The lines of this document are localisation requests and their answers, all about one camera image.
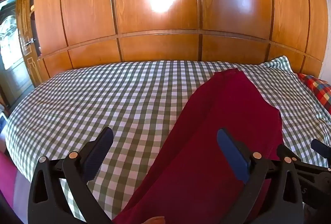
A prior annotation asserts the window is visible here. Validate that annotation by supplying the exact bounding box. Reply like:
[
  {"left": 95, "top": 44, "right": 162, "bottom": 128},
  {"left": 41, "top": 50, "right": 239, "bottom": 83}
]
[{"left": 0, "top": 0, "right": 26, "bottom": 69}]

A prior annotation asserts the person's left hand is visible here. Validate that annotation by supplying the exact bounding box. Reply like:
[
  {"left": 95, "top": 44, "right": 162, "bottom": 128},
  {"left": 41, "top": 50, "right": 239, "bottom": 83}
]
[{"left": 141, "top": 216, "right": 166, "bottom": 224}]

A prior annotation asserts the multicoloured checked pillow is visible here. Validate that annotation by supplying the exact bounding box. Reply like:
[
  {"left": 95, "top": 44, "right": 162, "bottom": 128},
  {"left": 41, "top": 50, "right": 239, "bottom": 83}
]
[{"left": 297, "top": 73, "right": 331, "bottom": 114}]

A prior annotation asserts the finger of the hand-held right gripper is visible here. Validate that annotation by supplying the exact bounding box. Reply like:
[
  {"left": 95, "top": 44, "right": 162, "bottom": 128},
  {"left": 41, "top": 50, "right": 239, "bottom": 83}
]
[
  {"left": 311, "top": 139, "right": 331, "bottom": 161},
  {"left": 276, "top": 144, "right": 331, "bottom": 174}
]

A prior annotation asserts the pink cloth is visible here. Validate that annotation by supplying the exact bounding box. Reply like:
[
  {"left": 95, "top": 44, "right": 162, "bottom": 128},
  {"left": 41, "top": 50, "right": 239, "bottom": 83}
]
[{"left": 0, "top": 150, "right": 20, "bottom": 210}]

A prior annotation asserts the wooden door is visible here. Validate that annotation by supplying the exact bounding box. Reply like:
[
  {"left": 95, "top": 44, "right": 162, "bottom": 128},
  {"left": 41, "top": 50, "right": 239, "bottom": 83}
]
[{"left": 16, "top": 0, "right": 43, "bottom": 87}]

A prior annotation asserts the green checked bed sheet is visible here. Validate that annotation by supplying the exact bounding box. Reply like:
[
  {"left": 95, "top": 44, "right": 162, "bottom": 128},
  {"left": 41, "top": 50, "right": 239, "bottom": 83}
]
[{"left": 4, "top": 56, "right": 331, "bottom": 224}]

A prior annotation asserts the dark red fleece garment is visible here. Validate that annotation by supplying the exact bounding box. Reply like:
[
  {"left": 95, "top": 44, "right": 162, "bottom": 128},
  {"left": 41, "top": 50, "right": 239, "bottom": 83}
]
[{"left": 112, "top": 69, "right": 283, "bottom": 224}]

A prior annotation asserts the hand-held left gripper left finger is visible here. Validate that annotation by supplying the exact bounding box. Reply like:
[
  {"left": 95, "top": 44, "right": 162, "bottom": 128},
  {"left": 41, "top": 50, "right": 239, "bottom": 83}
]
[{"left": 27, "top": 126, "right": 114, "bottom": 224}]

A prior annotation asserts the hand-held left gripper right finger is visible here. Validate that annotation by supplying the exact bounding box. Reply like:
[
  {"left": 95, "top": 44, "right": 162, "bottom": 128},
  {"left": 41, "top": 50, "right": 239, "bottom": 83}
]
[{"left": 217, "top": 128, "right": 303, "bottom": 224}]

